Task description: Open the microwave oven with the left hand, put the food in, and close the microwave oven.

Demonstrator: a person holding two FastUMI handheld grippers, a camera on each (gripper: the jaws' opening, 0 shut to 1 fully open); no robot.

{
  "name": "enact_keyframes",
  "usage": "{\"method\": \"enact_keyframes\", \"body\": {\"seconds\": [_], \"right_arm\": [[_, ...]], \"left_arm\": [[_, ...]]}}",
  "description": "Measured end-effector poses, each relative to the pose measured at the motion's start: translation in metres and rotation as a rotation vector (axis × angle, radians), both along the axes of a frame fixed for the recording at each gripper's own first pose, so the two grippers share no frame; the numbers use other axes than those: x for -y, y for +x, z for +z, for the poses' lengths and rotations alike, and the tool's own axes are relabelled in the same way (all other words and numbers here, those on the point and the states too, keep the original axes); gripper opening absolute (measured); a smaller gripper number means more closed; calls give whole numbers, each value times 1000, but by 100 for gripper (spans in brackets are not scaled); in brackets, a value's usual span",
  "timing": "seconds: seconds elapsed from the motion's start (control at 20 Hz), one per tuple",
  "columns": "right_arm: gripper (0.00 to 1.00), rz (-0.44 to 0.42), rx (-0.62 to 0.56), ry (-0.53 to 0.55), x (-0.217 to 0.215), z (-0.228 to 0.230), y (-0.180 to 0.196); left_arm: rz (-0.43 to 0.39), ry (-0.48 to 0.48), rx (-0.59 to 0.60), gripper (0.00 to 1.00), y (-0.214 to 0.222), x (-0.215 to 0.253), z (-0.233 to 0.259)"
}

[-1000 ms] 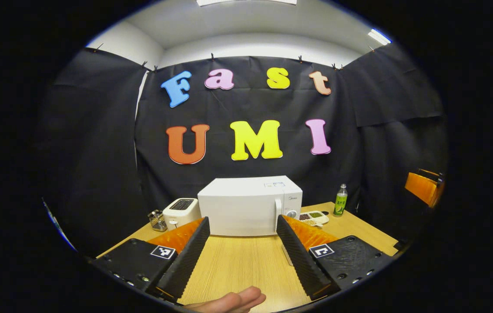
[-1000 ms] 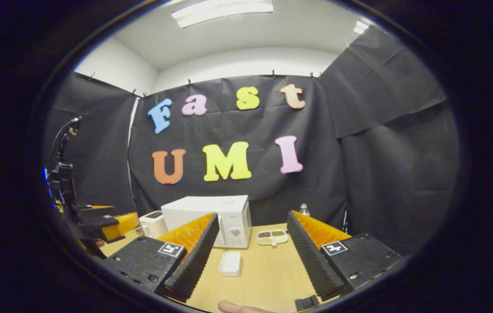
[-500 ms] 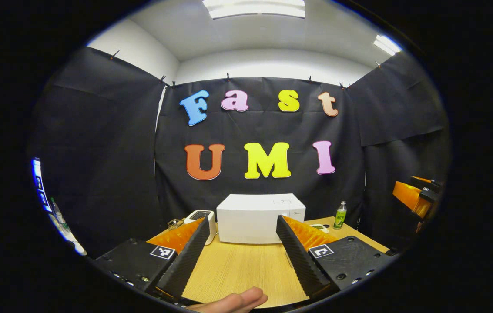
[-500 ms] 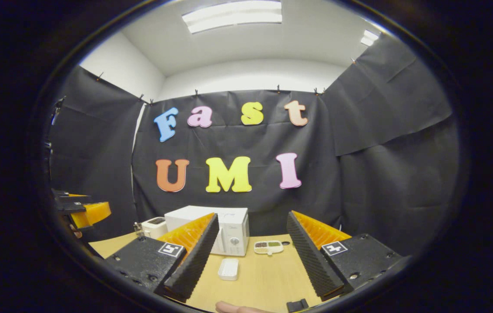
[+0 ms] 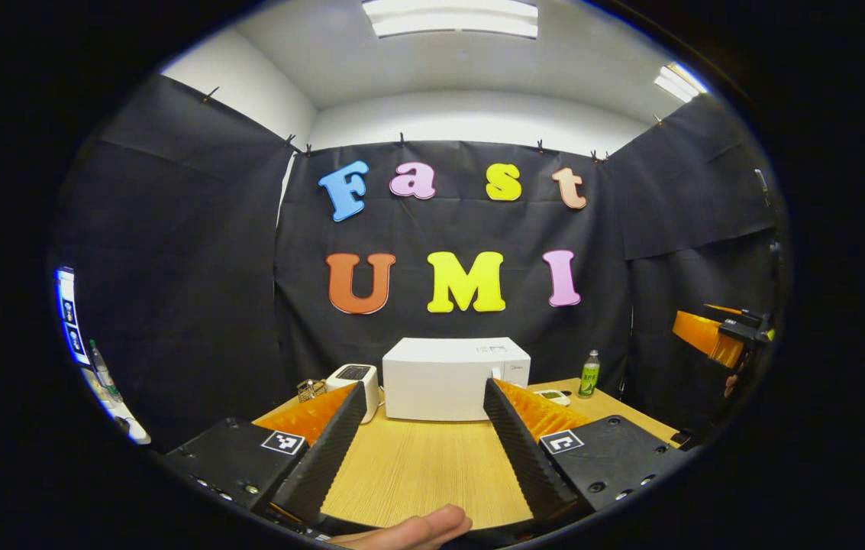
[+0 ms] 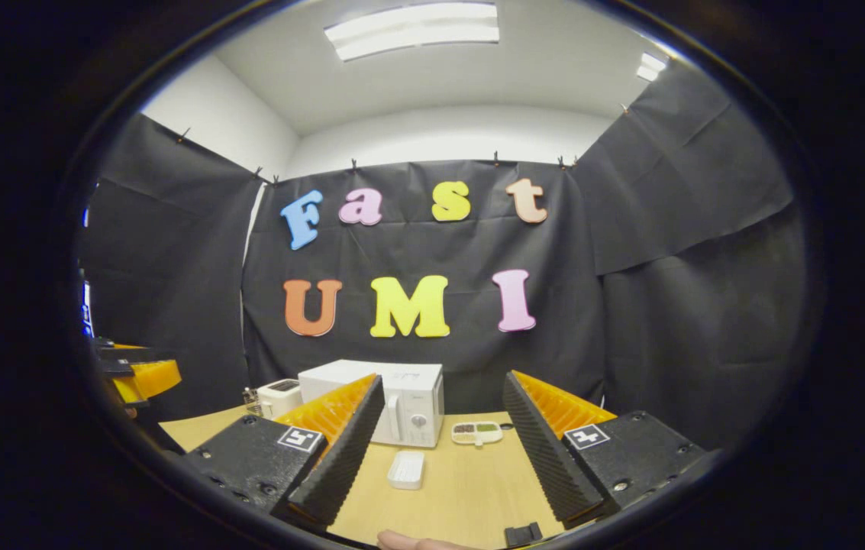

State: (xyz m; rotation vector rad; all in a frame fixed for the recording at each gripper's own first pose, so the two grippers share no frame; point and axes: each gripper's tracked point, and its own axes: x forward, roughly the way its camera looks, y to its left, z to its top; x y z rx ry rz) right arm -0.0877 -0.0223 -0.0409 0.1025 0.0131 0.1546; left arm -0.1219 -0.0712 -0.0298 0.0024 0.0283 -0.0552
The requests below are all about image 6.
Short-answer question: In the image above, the cream toaster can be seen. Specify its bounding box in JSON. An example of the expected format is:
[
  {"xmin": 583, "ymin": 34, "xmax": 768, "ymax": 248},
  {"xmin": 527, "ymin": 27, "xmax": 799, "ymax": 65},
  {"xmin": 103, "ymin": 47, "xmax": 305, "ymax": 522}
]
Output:
[{"xmin": 257, "ymin": 379, "xmax": 303, "ymax": 420}]

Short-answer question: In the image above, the small ceiling light panel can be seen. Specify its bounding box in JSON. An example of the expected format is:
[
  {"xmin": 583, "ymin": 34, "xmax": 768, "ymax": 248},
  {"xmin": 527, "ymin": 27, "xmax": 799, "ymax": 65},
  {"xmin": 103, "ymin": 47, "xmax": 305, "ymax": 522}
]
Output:
[{"xmin": 636, "ymin": 52, "xmax": 668, "ymax": 83}]

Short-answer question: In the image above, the white microwave oven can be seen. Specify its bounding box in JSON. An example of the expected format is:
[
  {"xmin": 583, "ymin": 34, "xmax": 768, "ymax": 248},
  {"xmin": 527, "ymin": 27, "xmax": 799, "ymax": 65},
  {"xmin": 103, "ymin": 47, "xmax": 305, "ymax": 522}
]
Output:
[{"xmin": 299, "ymin": 360, "xmax": 446, "ymax": 448}]

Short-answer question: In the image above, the white rectangular tray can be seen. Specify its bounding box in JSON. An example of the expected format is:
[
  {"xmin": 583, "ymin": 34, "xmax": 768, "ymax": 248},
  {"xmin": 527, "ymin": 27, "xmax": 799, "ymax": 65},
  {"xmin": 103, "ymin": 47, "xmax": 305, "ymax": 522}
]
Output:
[{"xmin": 387, "ymin": 451, "xmax": 426, "ymax": 490}]

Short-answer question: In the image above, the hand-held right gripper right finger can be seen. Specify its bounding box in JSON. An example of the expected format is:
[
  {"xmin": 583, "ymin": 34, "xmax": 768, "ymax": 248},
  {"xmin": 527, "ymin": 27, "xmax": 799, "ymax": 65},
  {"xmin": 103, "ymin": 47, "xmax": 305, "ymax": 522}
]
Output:
[{"xmin": 503, "ymin": 370, "xmax": 708, "ymax": 529}]

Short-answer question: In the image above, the white divided snack dish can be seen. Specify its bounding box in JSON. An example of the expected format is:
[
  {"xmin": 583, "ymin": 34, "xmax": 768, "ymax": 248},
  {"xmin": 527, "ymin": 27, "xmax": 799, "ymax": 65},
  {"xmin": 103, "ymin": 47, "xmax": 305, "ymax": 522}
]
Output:
[{"xmin": 451, "ymin": 421, "xmax": 504, "ymax": 446}]

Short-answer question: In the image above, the long ceiling light panel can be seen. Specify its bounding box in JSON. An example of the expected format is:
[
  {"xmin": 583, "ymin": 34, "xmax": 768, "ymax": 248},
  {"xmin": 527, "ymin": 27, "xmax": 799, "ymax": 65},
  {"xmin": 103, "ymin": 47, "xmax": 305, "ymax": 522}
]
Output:
[{"xmin": 324, "ymin": 2, "xmax": 500, "ymax": 62}]

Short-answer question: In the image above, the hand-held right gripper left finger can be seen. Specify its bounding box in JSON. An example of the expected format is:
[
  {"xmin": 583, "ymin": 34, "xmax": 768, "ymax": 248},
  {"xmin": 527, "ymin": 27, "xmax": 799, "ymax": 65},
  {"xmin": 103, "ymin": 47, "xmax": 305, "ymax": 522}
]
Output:
[{"xmin": 184, "ymin": 373, "xmax": 386, "ymax": 528}]

